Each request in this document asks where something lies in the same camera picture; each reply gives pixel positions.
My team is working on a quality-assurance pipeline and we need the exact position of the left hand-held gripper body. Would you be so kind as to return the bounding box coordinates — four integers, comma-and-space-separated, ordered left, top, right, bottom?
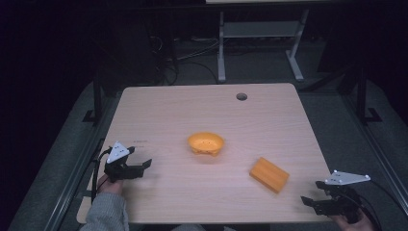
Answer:
103, 141, 145, 184

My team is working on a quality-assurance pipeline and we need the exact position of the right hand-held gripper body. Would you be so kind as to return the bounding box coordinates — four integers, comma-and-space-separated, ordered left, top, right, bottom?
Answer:
312, 169, 371, 224

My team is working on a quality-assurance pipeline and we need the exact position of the orange rectangular block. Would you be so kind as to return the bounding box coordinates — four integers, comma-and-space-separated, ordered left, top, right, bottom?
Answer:
248, 156, 291, 194

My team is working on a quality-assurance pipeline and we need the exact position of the orange plastic bowl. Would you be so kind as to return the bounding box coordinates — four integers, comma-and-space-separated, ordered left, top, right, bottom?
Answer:
187, 131, 225, 158

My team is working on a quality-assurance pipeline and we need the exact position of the person's left hand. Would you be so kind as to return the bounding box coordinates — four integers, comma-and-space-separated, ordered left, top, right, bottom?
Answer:
97, 173, 125, 195

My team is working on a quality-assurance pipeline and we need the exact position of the person's right hand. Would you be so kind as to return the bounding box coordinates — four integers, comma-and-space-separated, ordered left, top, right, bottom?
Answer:
331, 209, 375, 231

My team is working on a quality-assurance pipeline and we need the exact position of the black metal stand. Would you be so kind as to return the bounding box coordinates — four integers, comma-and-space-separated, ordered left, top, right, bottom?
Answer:
354, 65, 383, 124
82, 71, 105, 124

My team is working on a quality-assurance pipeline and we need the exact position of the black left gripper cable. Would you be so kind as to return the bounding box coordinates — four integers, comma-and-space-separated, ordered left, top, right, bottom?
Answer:
90, 147, 114, 204

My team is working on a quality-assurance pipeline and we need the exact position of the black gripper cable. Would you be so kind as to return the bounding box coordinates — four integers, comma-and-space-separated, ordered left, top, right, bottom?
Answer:
90, 147, 114, 204
359, 179, 408, 231

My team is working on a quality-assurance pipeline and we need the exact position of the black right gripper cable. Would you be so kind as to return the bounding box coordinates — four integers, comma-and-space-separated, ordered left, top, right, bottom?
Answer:
359, 179, 408, 231

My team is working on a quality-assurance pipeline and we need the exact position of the black floor cable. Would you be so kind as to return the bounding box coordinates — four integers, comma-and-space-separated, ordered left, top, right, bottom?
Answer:
153, 35, 220, 86

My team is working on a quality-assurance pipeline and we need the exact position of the grey floor cable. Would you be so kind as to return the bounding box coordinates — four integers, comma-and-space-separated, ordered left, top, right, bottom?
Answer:
174, 38, 230, 62

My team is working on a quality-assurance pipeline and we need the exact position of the white metal desk frame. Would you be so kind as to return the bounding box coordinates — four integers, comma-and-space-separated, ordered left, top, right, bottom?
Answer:
217, 9, 311, 84

